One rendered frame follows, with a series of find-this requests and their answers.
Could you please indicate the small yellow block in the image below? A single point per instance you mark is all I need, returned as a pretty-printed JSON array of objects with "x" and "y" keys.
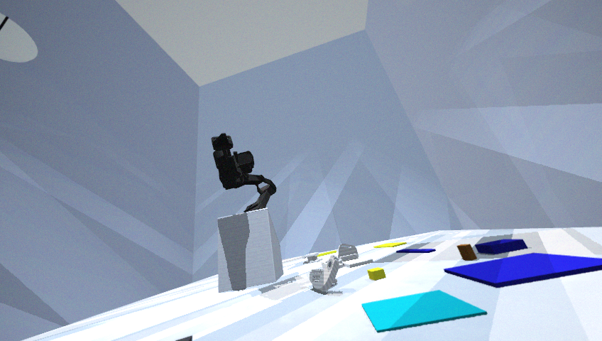
[{"x": 376, "y": 273}]

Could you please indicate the cyan flat plate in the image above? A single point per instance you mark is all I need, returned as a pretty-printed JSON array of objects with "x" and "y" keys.
[{"x": 418, "y": 309}]

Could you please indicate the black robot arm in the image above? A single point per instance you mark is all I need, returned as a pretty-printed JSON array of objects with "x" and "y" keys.
[{"x": 245, "y": 162}]

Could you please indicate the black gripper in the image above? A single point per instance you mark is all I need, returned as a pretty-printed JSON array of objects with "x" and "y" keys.
[{"x": 231, "y": 176}]

